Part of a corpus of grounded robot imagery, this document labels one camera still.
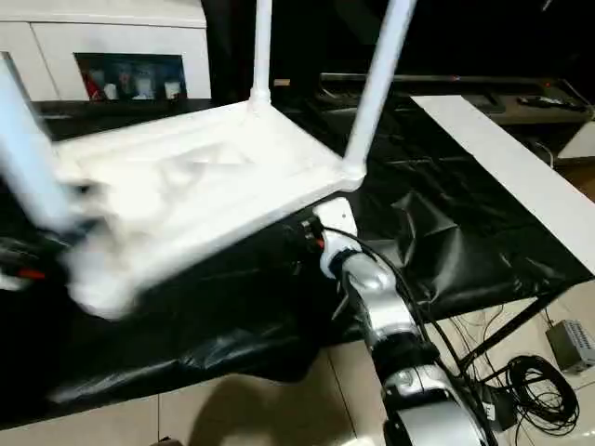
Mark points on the white plastic table leg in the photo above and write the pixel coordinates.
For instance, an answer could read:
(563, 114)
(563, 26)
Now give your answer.
(262, 46)
(28, 139)
(376, 93)

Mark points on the white plastic table top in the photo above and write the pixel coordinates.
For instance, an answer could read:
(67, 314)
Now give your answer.
(209, 153)

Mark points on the black table mat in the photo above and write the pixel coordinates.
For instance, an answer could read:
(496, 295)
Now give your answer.
(232, 302)

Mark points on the red white bottle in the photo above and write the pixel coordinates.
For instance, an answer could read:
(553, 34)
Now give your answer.
(95, 86)

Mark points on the small white cup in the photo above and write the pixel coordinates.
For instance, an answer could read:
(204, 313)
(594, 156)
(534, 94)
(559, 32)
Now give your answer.
(110, 90)

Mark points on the long black pole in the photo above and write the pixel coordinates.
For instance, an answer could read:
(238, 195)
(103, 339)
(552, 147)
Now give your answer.
(418, 79)

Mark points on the black fabric covered furniture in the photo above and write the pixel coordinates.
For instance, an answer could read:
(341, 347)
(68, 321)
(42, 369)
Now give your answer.
(325, 28)

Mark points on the white patterned figure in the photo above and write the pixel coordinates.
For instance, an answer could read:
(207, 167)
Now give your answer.
(143, 86)

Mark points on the white flat board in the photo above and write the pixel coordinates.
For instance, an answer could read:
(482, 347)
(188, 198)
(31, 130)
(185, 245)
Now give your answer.
(511, 167)

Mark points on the black tripod leg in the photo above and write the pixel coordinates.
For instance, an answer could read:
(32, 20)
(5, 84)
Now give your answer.
(511, 334)

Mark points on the white glass-door cabinet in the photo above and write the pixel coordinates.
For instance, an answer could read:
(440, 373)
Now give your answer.
(116, 37)

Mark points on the black flat gadget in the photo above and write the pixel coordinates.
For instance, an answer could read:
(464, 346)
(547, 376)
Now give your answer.
(548, 101)

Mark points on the white angled panel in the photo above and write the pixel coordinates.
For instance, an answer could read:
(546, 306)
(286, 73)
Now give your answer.
(578, 139)

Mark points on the grey metal floor box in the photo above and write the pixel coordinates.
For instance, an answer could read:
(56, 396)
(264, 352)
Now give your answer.
(572, 344)

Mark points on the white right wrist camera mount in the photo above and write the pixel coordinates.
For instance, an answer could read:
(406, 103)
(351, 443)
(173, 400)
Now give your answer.
(337, 213)

